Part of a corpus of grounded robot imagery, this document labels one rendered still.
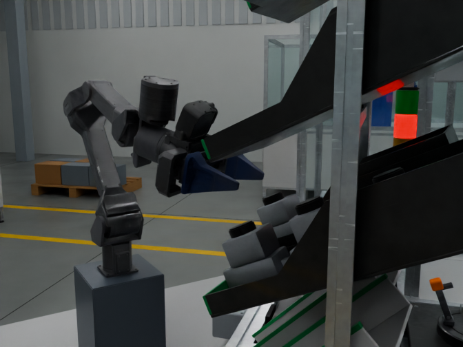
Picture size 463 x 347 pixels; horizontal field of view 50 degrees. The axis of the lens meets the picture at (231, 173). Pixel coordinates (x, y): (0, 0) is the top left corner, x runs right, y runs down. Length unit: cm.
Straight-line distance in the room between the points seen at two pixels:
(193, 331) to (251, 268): 68
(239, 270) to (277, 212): 15
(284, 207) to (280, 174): 545
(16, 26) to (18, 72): 81
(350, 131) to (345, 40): 7
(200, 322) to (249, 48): 817
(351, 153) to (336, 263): 9
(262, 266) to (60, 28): 1023
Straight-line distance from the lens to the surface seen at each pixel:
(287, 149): 605
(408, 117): 109
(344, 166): 40
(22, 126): 998
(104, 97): 93
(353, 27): 39
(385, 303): 59
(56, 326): 129
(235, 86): 923
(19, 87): 995
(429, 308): 112
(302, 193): 180
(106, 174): 99
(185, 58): 951
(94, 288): 94
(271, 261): 52
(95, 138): 102
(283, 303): 107
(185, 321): 125
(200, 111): 71
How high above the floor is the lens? 142
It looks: 10 degrees down
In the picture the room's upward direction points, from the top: straight up
